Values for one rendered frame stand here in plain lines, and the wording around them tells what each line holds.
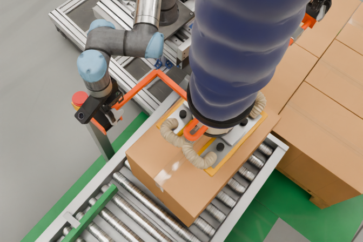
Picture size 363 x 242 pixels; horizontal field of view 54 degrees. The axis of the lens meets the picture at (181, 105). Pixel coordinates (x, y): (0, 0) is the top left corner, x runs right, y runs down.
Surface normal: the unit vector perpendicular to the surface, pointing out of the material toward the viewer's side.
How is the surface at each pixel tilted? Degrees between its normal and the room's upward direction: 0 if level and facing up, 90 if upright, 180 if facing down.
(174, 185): 0
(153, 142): 0
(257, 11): 96
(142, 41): 22
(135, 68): 0
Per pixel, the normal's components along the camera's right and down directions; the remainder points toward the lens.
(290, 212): 0.04, -0.41
